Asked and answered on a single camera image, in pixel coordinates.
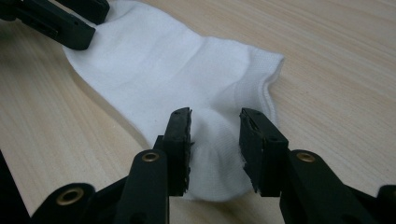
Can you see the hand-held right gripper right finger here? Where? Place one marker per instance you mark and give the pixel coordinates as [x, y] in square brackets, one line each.
[261, 152]

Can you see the white sock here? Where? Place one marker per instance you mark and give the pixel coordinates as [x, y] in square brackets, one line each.
[155, 68]

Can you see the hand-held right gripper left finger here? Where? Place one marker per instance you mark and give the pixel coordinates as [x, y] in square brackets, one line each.
[177, 149]

